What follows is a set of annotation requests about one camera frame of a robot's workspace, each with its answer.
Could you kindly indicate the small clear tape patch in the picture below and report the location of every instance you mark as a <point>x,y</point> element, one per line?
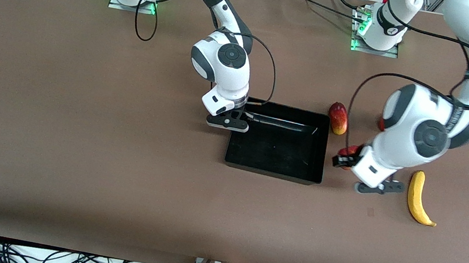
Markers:
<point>371,212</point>

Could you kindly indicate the red pomegranate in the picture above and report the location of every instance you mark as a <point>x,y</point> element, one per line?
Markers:
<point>381,124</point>

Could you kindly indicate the yellow banana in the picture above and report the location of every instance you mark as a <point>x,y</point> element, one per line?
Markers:
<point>415,193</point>

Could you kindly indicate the black plastic box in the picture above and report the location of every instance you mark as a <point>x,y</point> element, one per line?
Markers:
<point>278,152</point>

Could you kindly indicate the red yellow apple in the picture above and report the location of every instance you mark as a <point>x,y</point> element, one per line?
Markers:
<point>347,150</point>

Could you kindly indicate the red yellow mango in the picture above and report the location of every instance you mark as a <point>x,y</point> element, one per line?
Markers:
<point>338,119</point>

